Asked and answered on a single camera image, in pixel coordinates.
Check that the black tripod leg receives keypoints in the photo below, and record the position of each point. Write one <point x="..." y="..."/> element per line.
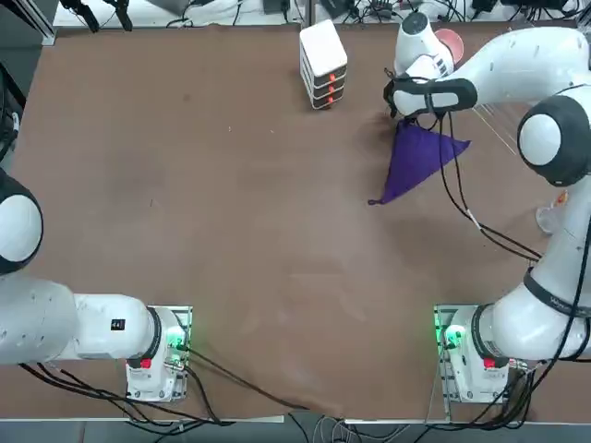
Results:
<point x="124" y="18"/>
<point x="90" y="20"/>

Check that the aluminium camera post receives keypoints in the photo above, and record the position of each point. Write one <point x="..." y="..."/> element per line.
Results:
<point x="308" y="11"/>

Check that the clear bottle blue cap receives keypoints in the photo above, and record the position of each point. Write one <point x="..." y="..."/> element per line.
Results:
<point x="549" y="219"/>

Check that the black frame bar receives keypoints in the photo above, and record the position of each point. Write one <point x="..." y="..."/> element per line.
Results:
<point x="11" y="80"/>

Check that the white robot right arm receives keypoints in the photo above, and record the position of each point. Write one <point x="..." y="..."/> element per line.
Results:
<point x="531" y="60"/>

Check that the grey drawer orange knob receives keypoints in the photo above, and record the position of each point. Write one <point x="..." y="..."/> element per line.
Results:
<point x="331" y="88"/>
<point x="331" y="76"/>
<point x="329" y="99"/>

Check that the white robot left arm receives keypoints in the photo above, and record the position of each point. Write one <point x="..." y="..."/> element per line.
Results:
<point x="92" y="323"/>

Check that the pink bowl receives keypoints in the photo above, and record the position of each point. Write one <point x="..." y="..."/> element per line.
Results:
<point x="454" y="41"/>

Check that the purple microfibre towel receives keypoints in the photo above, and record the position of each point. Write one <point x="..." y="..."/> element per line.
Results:
<point x="415" y="161"/>

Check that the white mini drawer cabinet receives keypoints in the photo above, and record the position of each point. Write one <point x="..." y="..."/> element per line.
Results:
<point x="323" y="46"/>

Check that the aluminium extrusion profile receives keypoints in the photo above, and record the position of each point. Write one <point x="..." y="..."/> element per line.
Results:
<point x="44" y="27"/>

